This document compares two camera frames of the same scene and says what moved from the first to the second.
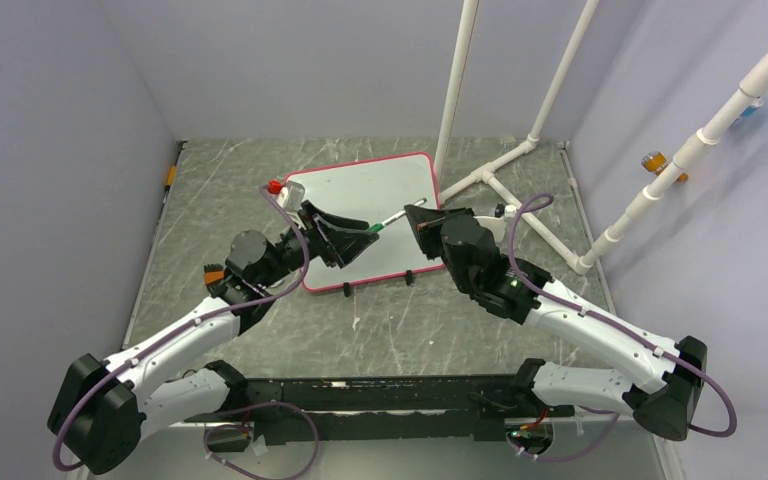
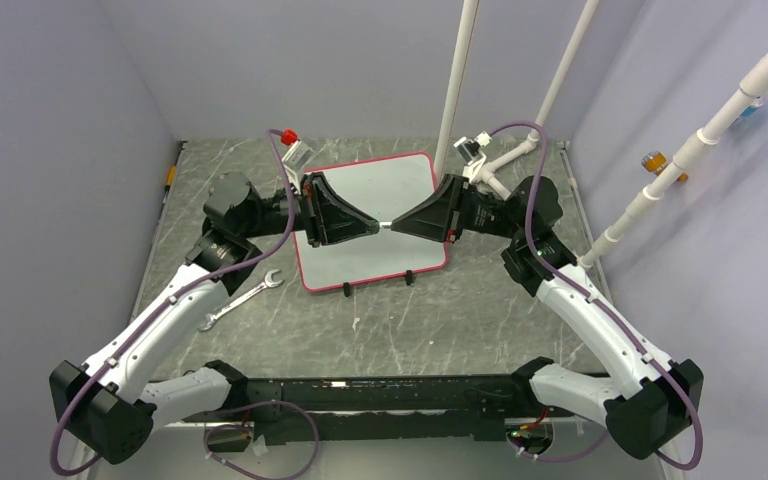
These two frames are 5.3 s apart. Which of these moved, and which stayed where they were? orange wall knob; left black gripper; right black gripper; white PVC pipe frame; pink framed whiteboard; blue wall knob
Moved: left black gripper; right black gripper
Stayed: white PVC pipe frame; blue wall knob; orange wall knob; pink framed whiteboard
